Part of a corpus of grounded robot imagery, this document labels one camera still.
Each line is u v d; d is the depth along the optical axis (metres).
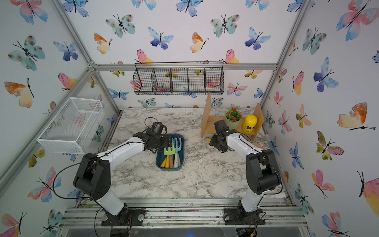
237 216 0.73
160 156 0.93
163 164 0.90
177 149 0.94
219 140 0.84
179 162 0.90
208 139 1.02
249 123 0.91
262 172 0.47
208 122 0.91
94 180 0.45
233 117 0.91
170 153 0.92
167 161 0.90
